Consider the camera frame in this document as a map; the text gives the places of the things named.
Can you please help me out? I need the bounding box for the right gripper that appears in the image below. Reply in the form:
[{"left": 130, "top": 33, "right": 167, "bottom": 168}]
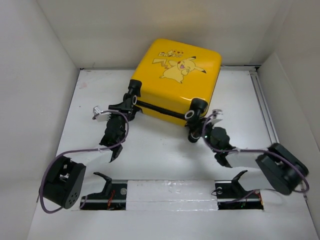
[{"left": 186, "top": 117, "right": 218, "bottom": 153}]

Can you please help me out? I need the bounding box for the purple cable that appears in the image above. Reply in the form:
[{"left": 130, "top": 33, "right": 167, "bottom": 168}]
[
  {"left": 38, "top": 111, "right": 130, "bottom": 215},
  {"left": 202, "top": 112, "right": 310, "bottom": 205}
]

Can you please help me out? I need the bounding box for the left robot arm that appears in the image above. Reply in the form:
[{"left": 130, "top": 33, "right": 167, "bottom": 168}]
[{"left": 38, "top": 95, "right": 137, "bottom": 214}]

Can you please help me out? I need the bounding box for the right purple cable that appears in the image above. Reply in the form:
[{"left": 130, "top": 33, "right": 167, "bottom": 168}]
[{"left": 202, "top": 112, "right": 310, "bottom": 205}]

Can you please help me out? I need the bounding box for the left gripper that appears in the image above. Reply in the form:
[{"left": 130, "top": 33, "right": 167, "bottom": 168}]
[{"left": 107, "top": 99, "right": 133, "bottom": 130}]

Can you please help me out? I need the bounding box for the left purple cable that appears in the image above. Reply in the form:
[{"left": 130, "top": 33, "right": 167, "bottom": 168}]
[{"left": 38, "top": 111, "right": 130, "bottom": 215}]

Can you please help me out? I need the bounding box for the yellow hard-shell suitcase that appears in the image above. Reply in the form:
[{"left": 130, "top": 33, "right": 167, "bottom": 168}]
[{"left": 123, "top": 37, "right": 223, "bottom": 144}]

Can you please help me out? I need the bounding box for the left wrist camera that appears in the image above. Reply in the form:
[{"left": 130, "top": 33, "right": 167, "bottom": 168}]
[{"left": 92, "top": 106, "right": 112, "bottom": 122}]

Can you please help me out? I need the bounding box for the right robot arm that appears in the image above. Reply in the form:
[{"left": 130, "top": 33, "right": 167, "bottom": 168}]
[{"left": 186, "top": 117, "right": 310, "bottom": 196}]

